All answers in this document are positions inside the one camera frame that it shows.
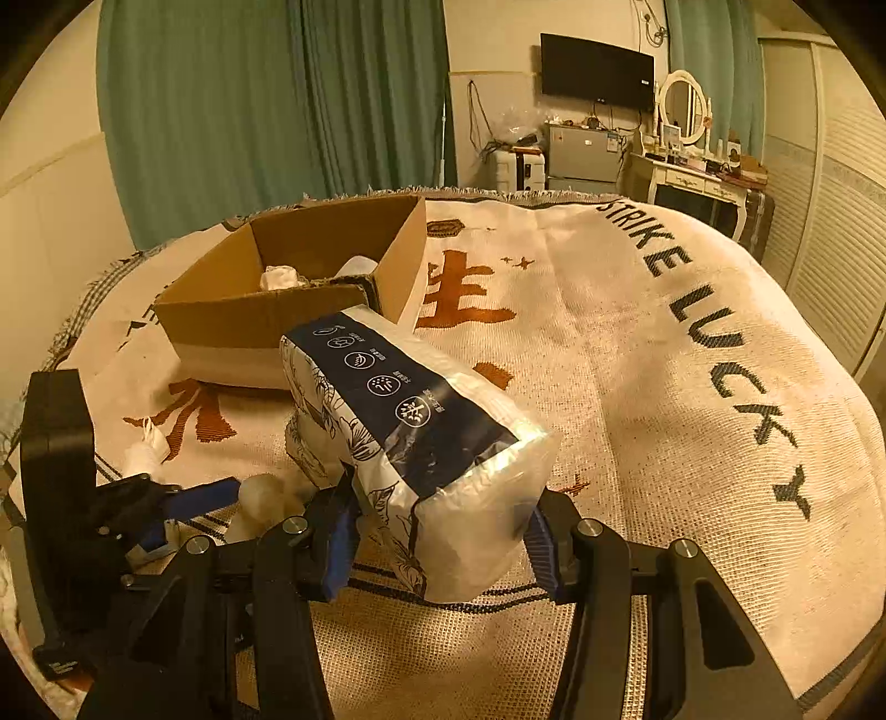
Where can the small picture frame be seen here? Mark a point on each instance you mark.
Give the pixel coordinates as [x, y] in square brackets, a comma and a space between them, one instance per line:
[671, 135]

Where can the green curtain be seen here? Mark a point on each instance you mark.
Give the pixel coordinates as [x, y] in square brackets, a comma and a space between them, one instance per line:
[263, 97]
[720, 62]

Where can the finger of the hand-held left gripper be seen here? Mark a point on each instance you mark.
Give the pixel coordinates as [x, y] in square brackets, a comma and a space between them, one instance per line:
[156, 543]
[204, 498]

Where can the white louvered wardrobe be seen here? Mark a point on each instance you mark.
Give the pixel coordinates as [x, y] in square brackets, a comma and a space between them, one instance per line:
[837, 208]

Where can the printed cream blanket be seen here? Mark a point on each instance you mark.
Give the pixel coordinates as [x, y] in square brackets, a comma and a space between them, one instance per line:
[657, 388]

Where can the brown cardboard box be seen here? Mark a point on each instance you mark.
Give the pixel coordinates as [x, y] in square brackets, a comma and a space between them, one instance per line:
[277, 311]

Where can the small white soft toy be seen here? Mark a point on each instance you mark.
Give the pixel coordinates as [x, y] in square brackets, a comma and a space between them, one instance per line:
[144, 453]

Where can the clear plastic bag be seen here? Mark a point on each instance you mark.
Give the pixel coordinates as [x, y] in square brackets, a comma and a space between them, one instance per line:
[518, 123]

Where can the white soft bundle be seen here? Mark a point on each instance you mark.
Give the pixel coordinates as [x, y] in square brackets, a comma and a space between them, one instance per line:
[358, 266]

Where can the blue white tissue pack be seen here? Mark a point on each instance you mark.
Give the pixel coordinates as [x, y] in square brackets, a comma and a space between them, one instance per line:
[415, 457]

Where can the black wall television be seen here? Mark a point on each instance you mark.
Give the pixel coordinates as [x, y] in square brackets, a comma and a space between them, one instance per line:
[596, 69]

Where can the grey mini fridge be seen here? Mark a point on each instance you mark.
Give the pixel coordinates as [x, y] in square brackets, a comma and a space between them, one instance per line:
[585, 152]

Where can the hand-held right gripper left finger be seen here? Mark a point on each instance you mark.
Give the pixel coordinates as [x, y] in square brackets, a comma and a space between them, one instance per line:
[338, 548]

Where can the white oval vanity mirror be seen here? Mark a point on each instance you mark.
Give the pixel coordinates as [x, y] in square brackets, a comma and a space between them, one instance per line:
[682, 104]

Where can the white cotton wad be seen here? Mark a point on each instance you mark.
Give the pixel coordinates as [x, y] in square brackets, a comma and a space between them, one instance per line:
[261, 504]

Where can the white crumpled soft wad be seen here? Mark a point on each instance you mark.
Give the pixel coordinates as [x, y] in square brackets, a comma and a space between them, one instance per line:
[279, 277]

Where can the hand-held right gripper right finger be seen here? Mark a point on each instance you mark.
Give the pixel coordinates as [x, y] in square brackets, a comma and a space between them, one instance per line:
[540, 554]

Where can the white dressing table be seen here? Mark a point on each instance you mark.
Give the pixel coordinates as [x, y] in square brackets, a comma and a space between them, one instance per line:
[682, 181]

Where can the white suitcase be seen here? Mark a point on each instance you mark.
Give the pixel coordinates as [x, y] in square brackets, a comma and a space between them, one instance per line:
[520, 169]

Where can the brown trunk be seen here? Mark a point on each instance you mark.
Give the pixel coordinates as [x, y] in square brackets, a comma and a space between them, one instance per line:
[756, 221]

